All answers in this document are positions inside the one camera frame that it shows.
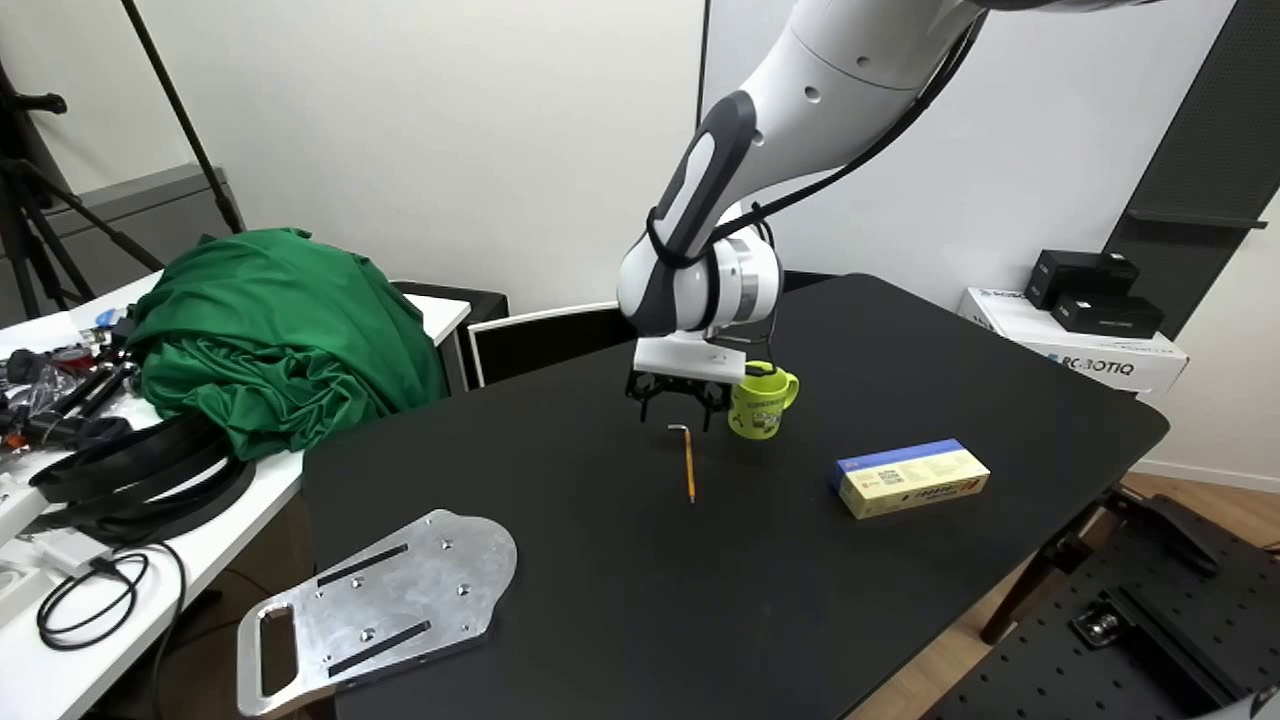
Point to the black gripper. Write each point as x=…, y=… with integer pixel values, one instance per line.
x=681, y=385

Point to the orange hex key tool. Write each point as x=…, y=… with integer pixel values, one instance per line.
x=689, y=464

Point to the yellow-green mug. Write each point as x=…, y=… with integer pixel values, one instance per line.
x=760, y=405

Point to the white and blue box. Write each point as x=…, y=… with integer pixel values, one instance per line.
x=914, y=477

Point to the silver metal plate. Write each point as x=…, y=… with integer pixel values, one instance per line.
x=383, y=600

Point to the white cardboard box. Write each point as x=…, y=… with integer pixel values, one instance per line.
x=1080, y=351

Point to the green cloth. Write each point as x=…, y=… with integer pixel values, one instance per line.
x=282, y=332

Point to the black boxy device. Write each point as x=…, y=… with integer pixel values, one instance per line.
x=1080, y=272

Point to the black flat case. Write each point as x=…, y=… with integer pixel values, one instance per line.
x=1105, y=313

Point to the black optical breadboard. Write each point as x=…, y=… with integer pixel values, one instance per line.
x=1132, y=641

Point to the black slanted pole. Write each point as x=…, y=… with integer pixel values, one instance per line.
x=186, y=124

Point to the black vertical panel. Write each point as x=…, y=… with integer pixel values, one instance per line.
x=1200, y=146

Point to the pile of small tools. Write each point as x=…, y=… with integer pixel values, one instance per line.
x=54, y=383

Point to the black tripod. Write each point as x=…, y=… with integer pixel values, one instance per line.
x=35, y=200

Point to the white side table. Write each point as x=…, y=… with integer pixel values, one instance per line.
x=54, y=664

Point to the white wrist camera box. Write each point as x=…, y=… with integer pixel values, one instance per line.
x=685, y=357

